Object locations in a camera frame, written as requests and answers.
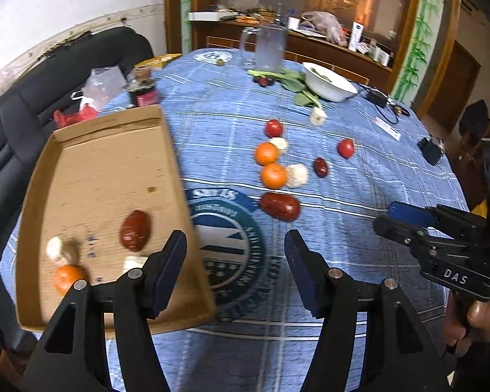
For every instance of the red tomato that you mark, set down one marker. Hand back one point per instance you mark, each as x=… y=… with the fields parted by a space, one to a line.
x=273 y=128
x=346 y=148

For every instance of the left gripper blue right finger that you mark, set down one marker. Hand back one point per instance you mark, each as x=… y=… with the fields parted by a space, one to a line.
x=309 y=271

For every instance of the white yam chunk far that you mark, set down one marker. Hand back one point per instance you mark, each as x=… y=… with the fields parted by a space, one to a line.
x=317 y=116

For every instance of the person right hand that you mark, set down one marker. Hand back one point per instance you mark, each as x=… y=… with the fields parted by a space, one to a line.
x=477 y=323

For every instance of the clear plastic bag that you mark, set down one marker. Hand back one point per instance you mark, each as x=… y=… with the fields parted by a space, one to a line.
x=102 y=85

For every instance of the beige yam chunk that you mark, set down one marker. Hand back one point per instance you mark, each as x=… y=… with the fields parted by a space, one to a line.
x=62 y=251

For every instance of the white red label card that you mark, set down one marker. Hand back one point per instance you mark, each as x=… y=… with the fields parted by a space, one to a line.
x=387 y=128

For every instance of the green leafy vegetable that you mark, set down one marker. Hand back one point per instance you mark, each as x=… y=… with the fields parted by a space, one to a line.
x=293 y=81

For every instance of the yellow packet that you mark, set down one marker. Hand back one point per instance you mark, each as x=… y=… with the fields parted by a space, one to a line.
x=158 y=62

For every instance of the clear glass pitcher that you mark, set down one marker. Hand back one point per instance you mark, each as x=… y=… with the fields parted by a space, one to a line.
x=269 y=47

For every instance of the dark plums cluster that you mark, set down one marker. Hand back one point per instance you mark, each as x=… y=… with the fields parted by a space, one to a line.
x=264 y=81

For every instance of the orange mandarin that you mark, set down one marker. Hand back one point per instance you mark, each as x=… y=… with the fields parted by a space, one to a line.
x=65 y=276
x=266 y=153
x=273 y=176

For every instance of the black leather sofa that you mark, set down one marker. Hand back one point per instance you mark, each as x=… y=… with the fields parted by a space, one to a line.
x=26 y=122

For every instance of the wooden sideboard cabinet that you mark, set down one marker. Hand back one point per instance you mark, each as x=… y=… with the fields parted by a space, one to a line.
x=388 y=26

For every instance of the white blue box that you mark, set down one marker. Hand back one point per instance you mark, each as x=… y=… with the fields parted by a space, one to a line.
x=355 y=36

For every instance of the black cylindrical device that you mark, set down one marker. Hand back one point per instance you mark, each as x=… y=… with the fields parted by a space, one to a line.
x=432 y=149

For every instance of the small dark red jujube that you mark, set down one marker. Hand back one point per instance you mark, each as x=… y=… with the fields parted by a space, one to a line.
x=320 y=167

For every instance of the pink plastic bag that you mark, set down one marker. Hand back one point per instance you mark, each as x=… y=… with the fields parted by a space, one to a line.
x=326 y=24

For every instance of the black power adapter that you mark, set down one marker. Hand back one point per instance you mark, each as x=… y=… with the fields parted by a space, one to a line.
x=377 y=97

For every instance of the white yam chunk small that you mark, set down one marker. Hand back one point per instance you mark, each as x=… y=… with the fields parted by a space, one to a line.
x=280 y=143

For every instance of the brown cardboard tray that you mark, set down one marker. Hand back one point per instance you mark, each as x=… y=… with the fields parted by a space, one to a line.
x=88 y=179

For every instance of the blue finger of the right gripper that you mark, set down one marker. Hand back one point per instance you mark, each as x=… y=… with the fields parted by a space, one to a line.
x=412 y=215
x=399 y=231

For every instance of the white bowl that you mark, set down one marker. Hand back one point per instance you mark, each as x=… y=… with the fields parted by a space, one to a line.
x=327 y=84

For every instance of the blue plaid tablecloth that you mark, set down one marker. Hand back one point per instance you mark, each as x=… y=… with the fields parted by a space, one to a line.
x=263 y=338

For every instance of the white yam chunk cube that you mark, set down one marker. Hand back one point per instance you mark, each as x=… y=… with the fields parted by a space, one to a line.
x=296 y=175

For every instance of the red plastic bag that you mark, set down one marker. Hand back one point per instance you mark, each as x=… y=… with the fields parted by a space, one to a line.
x=87 y=113

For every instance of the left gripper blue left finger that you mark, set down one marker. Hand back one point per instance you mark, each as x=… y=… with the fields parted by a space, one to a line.
x=163 y=271

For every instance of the dark jam jar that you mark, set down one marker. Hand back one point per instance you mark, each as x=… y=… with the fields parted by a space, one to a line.
x=141 y=88

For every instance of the large dark red jujube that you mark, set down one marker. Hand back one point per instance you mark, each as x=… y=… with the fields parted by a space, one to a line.
x=280 y=206

